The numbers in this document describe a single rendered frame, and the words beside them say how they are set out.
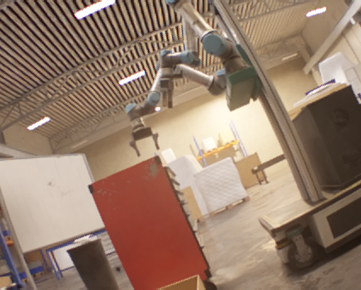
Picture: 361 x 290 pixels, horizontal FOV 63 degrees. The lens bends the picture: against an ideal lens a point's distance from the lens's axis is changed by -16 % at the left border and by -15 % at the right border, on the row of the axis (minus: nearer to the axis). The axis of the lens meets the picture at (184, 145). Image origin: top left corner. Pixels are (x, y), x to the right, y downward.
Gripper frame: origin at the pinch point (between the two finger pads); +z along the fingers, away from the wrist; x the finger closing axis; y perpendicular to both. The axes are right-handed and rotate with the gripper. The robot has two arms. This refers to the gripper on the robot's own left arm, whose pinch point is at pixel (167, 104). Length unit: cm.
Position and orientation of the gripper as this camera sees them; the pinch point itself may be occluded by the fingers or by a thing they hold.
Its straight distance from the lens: 192.5
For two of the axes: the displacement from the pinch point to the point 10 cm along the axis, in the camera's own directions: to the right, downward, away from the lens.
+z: 0.3, 10.0, 0.5
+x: -1.8, 0.5, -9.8
